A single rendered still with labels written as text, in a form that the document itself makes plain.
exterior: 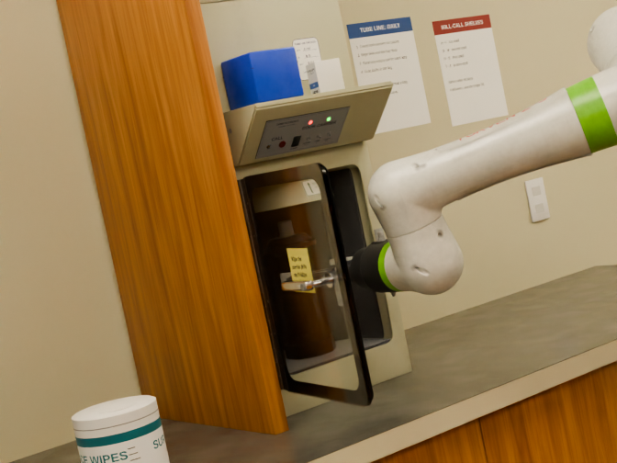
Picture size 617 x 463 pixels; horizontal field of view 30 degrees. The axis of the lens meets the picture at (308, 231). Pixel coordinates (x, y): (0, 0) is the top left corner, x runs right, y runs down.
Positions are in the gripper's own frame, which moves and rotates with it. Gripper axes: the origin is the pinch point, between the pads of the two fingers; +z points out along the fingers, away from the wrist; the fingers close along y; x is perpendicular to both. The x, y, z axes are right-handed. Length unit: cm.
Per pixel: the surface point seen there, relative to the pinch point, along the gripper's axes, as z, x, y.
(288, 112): -14.0, -30.3, 7.4
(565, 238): 42, 15, -113
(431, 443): -29.7, 30.5, 4.3
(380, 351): -2.8, 18.2, -9.3
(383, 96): -13.5, -30.0, -14.9
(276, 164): -3.7, -21.8, 5.6
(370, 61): 40, -42, -57
